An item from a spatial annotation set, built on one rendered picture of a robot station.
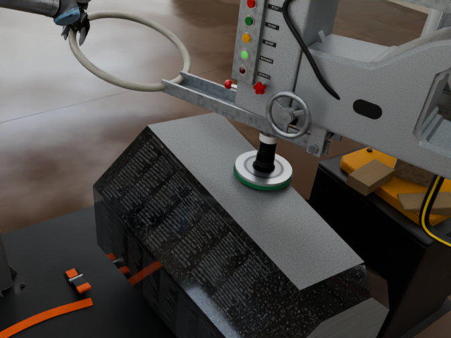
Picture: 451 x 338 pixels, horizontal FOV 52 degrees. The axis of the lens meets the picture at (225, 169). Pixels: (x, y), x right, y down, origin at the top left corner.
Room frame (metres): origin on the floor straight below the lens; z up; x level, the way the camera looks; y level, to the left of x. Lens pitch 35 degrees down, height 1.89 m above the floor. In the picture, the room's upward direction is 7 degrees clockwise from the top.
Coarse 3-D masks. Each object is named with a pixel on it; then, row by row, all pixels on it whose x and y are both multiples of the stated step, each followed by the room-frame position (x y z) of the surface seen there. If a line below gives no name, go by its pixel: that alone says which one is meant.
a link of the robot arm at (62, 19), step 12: (0, 0) 1.29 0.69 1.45; (12, 0) 1.33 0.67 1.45; (24, 0) 1.36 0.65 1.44; (36, 0) 1.40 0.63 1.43; (48, 0) 1.44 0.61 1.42; (60, 0) 1.48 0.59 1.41; (72, 0) 1.53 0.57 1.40; (36, 12) 1.42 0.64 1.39; (48, 12) 1.45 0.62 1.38; (60, 12) 1.48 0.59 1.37; (72, 12) 1.50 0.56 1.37; (60, 24) 1.51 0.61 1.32
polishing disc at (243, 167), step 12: (240, 156) 1.47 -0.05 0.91; (252, 156) 1.48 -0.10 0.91; (276, 156) 1.50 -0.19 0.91; (240, 168) 1.39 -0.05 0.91; (252, 168) 1.40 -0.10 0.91; (276, 168) 1.42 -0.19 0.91; (288, 168) 1.43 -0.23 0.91; (252, 180) 1.33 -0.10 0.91; (264, 180) 1.34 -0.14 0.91; (276, 180) 1.34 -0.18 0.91; (288, 180) 1.37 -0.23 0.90
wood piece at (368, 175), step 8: (376, 160) 1.70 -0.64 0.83; (360, 168) 1.62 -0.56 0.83; (368, 168) 1.63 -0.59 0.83; (376, 168) 1.63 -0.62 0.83; (384, 168) 1.64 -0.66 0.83; (392, 168) 1.65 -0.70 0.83; (352, 176) 1.55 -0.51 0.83; (360, 176) 1.56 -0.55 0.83; (368, 176) 1.57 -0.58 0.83; (376, 176) 1.57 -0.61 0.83; (384, 176) 1.58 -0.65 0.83; (392, 176) 1.64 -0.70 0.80; (352, 184) 1.54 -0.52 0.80; (360, 184) 1.52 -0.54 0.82; (368, 184) 1.51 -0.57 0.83; (376, 184) 1.54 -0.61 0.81; (360, 192) 1.51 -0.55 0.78; (368, 192) 1.51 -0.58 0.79
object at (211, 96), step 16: (192, 80) 1.67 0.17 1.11; (208, 80) 1.64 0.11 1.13; (176, 96) 1.57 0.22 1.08; (192, 96) 1.53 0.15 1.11; (208, 96) 1.50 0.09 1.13; (224, 96) 1.59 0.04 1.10; (224, 112) 1.45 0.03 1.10; (240, 112) 1.42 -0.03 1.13; (256, 128) 1.38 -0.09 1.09; (304, 144) 1.29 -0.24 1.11
